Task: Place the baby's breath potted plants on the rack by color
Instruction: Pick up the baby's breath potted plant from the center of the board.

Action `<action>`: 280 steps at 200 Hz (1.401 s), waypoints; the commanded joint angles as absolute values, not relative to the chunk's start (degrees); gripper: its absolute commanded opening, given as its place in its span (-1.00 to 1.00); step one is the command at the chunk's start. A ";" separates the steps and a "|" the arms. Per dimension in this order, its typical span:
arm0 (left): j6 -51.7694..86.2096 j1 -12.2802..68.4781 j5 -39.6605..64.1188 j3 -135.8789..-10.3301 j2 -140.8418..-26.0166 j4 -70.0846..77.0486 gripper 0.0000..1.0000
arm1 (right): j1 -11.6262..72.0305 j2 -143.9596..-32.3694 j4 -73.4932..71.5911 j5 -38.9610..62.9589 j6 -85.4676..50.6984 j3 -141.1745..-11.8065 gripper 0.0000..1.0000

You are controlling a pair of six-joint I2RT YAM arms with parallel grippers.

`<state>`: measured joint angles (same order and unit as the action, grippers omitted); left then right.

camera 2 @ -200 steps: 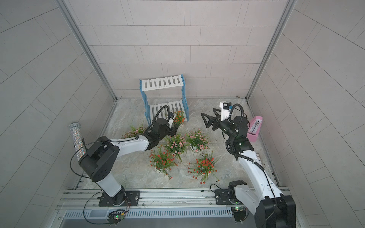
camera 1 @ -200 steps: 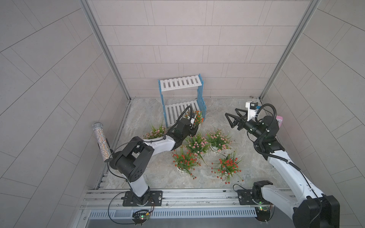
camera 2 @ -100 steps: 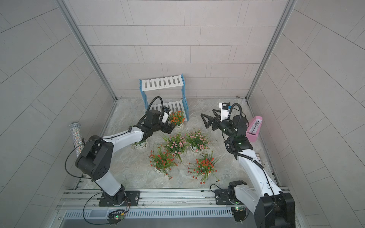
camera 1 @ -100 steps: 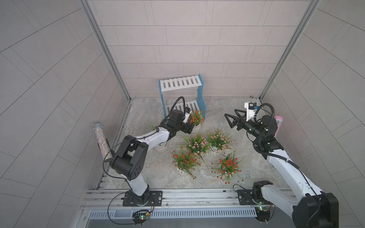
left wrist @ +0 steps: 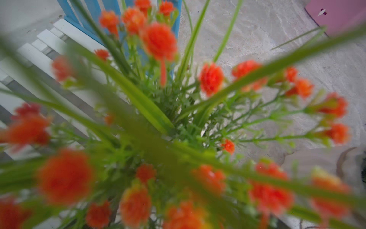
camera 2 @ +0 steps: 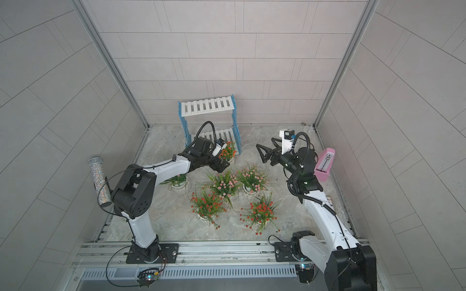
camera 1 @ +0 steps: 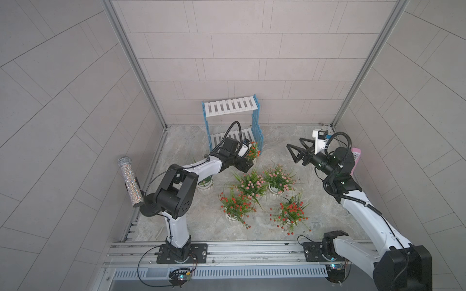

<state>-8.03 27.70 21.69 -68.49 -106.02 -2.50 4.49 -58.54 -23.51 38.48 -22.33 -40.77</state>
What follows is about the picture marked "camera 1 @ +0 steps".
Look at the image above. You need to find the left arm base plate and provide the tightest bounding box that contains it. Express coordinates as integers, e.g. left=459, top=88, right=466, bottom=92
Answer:
left=157, top=242, right=208, bottom=264

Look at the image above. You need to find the left controller board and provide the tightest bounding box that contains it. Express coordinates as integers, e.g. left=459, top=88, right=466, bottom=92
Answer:
left=168, top=267, right=192, bottom=287

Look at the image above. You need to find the right controller board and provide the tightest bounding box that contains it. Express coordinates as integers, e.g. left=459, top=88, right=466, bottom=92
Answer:
left=325, top=264, right=351, bottom=285

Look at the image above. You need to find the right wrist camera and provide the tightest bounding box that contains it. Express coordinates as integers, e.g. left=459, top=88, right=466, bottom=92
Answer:
left=313, top=129, right=330, bottom=155

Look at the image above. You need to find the controller board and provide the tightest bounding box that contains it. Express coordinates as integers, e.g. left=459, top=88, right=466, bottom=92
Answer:
left=325, top=264, right=351, bottom=285
left=168, top=267, right=192, bottom=287

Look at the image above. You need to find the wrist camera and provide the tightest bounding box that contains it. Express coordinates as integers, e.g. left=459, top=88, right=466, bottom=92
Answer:
left=313, top=129, right=330, bottom=155
left=238, top=138, right=252, bottom=158

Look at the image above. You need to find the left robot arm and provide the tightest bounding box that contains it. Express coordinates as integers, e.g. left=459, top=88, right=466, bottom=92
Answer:
left=140, top=133, right=253, bottom=262

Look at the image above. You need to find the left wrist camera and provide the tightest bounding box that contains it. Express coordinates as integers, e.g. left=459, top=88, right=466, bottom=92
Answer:
left=238, top=138, right=252, bottom=158

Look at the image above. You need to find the silver glitter cylinder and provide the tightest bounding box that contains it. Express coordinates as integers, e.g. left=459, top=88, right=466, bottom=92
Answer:
left=117, top=156, right=144, bottom=207

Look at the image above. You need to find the red flower pot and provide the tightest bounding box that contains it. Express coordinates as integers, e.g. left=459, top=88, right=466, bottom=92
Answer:
left=219, top=190, right=257, bottom=229
left=246, top=141, right=261, bottom=163
left=269, top=192, right=312, bottom=236

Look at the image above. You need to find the pink flower pot middle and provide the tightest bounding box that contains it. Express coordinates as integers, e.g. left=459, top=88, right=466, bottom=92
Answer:
left=234, top=170, right=268, bottom=208

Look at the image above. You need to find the pink flower pot right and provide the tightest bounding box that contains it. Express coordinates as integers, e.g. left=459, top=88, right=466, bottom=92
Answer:
left=263, top=165, right=296, bottom=196

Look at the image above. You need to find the blue white wooden rack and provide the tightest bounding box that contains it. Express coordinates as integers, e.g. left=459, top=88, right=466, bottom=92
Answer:
left=202, top=95, right=263, bottom=151

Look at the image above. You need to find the pink metronome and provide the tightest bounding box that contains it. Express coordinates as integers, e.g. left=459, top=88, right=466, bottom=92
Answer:
left=351, top=147, right=362, bottom=177

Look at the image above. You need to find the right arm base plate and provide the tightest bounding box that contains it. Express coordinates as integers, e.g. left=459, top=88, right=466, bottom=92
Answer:
left=302, top=241, right=345, bottom=263

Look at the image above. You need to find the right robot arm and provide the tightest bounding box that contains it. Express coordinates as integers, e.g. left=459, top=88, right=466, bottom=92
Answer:
left=286, top=130, right=433, bottom=291

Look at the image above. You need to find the aluminium rail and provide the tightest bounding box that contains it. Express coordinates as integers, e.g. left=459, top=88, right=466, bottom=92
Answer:
left=101, top=239, right=383, bottom=281

